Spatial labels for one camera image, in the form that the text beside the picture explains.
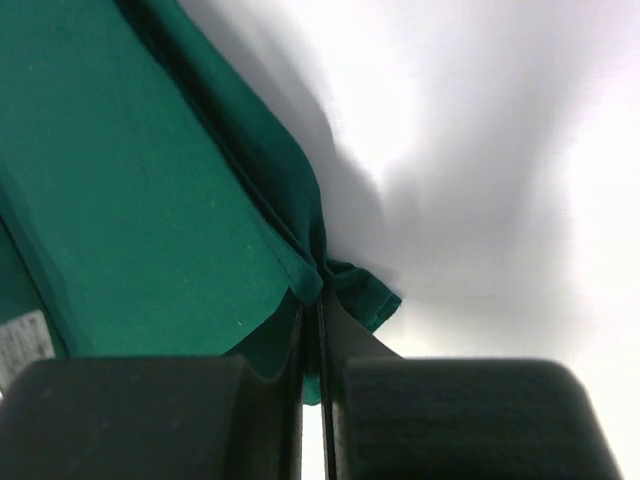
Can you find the green surgical cloth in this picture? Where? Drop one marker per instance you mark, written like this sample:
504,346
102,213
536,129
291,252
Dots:
154,201

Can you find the suture packet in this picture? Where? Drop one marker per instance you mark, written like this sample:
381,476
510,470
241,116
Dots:
23,340

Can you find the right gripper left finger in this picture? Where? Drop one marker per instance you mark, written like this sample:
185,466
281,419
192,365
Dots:
158,418

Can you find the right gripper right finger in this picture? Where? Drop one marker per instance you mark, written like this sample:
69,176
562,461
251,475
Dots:
387,417

